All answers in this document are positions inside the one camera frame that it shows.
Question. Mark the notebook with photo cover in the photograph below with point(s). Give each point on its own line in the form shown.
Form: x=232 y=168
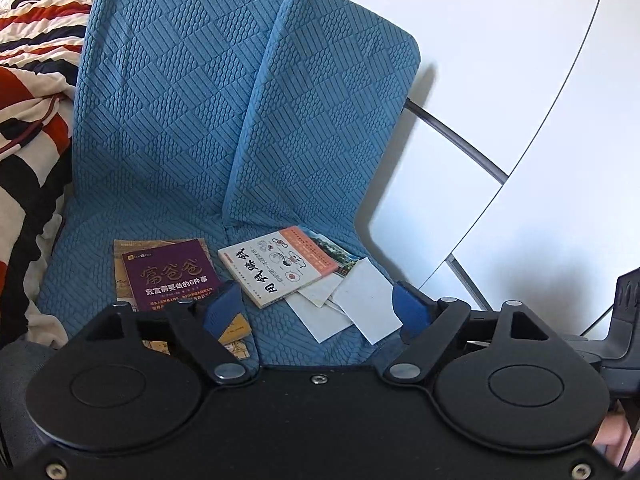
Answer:
x=342 y=255

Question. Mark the book with painting cover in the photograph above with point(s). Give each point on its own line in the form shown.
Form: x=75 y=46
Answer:
x=118 y=270

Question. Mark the blue textured floor chair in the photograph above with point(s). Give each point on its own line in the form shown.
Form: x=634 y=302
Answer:
x=325 y=110
x=160 y=110

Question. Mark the white and orange book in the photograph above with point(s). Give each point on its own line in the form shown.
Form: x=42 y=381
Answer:
x=270 y=270

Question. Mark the purple book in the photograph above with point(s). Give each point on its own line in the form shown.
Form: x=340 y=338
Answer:
x=170 y=275

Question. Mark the white wardrobe panel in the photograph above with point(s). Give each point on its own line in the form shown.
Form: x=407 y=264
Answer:
x=550 y=185

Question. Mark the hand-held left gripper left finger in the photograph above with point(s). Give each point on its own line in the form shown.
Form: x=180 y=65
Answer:
x=222 y=310

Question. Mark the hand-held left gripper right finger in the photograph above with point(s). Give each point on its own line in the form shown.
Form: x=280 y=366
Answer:
x=407 y=315

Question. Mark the grey metal bar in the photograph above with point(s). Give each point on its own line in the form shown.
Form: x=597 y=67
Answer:
x=457 y=135
x=470 y=282

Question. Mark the red black striped blanket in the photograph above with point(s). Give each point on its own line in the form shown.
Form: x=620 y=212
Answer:
x=30 y=85

